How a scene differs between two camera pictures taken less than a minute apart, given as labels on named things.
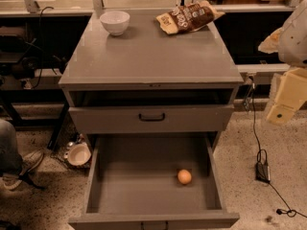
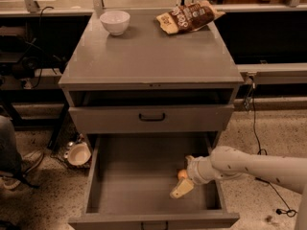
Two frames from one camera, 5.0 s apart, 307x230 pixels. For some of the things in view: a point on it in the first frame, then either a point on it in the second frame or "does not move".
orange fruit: [184, 176] does not move
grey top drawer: [145, 119] does not move
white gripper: [295, 40] to [196, 171]
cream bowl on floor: [79, 153] does not move
